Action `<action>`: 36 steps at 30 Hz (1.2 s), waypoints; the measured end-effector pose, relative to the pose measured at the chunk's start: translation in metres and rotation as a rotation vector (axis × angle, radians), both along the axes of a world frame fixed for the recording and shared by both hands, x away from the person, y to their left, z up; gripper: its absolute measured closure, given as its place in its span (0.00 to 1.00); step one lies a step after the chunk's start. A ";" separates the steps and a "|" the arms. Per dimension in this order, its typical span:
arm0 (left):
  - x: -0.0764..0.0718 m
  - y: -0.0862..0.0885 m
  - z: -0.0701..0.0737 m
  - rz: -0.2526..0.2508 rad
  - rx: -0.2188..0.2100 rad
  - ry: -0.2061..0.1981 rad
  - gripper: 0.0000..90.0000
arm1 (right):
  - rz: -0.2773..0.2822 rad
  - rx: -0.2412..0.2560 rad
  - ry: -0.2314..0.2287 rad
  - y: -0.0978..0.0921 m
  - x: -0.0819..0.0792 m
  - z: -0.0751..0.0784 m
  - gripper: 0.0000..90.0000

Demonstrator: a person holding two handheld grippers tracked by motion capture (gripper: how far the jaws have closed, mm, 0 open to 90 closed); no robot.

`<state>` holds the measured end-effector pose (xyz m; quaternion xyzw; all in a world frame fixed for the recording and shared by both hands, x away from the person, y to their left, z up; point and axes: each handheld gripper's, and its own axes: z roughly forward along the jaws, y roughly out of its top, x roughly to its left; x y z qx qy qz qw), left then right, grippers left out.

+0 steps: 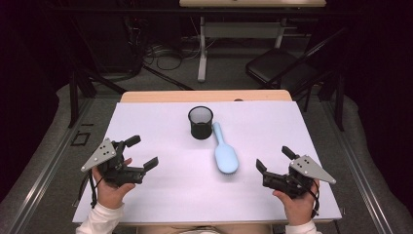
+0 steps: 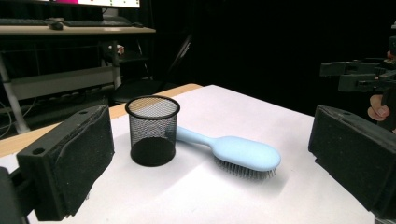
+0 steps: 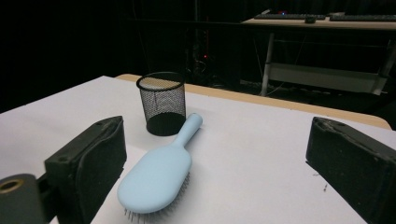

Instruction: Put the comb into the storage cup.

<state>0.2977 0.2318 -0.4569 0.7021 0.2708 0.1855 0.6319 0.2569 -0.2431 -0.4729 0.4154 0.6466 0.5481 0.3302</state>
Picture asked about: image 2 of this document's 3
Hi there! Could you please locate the white table mat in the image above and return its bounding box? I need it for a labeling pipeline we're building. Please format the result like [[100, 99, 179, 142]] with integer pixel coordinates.
[[0, 84, 376, 224]]

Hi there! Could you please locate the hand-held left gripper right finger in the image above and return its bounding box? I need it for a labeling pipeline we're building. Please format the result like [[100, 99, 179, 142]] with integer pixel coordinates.
[[307, 105, 396, 220]]

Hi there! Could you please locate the black mesh pen cup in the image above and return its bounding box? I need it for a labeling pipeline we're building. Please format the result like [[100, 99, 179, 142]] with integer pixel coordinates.
[[124, 94, 181, 168]]

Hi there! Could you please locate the black keyboard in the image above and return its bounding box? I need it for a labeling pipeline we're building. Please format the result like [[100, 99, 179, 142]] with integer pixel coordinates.
[[0, 18, 49, 27], [62, 20, 134, 28]]

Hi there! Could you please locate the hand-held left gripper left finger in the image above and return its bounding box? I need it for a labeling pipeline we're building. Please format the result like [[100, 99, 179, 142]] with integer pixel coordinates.
[[16, 105, 115, 222]]

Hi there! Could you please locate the light blue hairbrush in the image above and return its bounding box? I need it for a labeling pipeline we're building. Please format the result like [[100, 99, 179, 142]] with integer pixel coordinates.
[[176, 125, 282, 181]]

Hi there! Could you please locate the black folding chair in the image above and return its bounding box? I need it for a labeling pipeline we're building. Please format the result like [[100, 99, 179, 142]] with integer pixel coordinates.
[[111, 33, 195, 105]]

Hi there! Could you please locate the white-legged wooden desk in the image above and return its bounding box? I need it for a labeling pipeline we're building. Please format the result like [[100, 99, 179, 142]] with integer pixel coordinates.
[[0, 25, 157, 135]]

